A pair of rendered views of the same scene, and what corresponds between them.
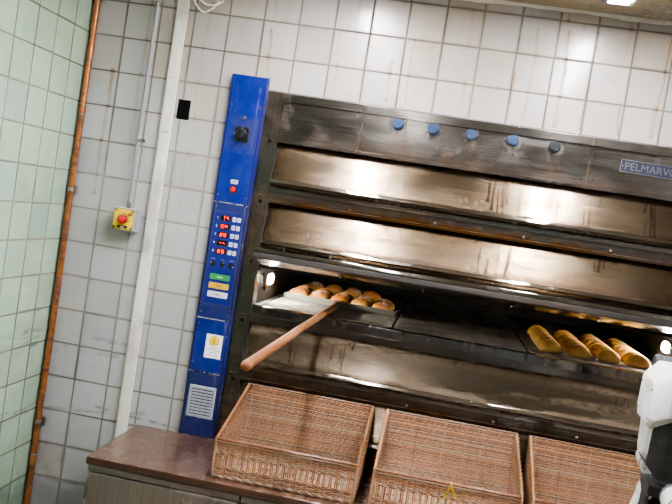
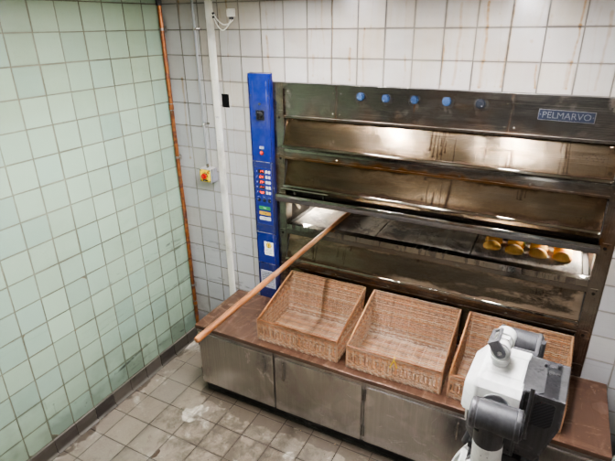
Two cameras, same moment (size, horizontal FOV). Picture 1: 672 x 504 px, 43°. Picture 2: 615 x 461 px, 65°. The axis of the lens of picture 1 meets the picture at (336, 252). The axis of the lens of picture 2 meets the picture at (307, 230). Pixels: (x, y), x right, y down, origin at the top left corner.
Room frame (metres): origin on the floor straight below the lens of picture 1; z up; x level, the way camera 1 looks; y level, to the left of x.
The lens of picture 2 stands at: (0.85, -0.84, 2.42)
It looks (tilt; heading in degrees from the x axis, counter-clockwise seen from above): 23 degrees down; 20
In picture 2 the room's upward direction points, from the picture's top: 1 degrees counter-clockwise
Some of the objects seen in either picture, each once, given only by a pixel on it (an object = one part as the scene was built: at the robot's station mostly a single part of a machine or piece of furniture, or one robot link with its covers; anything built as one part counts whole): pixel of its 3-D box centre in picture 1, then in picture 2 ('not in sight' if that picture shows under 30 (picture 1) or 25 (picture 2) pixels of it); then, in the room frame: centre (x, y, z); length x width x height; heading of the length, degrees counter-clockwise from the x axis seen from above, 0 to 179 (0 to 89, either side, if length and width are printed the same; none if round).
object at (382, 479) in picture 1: (446, 468); (404, 337); (3.25, -0.56, 0.72); 0.56 x 0.49 x 0.28; 83
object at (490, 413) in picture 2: not in sight; (494, 424); (2.08, -0.99, 1.30); 0.12 x 0.09 x 0.14; 79
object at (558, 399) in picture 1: (452, 379); (415, 272); (3.52, -0.57, 1.02); 1.79 x 0.11 x 0.19; 83
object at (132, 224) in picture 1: (126, 219); (208, 174); (3.67, 0.92, 1.46); 0.10 x 0.07 x 0.10; 83
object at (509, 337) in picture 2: not in sight; (502, 345); (2.30, -0.99, 1.44); 0.10 x 0.07 x 0.09; 169
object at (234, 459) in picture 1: (296, 438); (312, 312); (3.33, 0.04, 0.72); 0.56 x 0.49 x 0.28; 83
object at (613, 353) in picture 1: (584, 344); (530, 233); (3.88, -1.20, 1.21); 0.61 x 0.48 x 0.06; 173
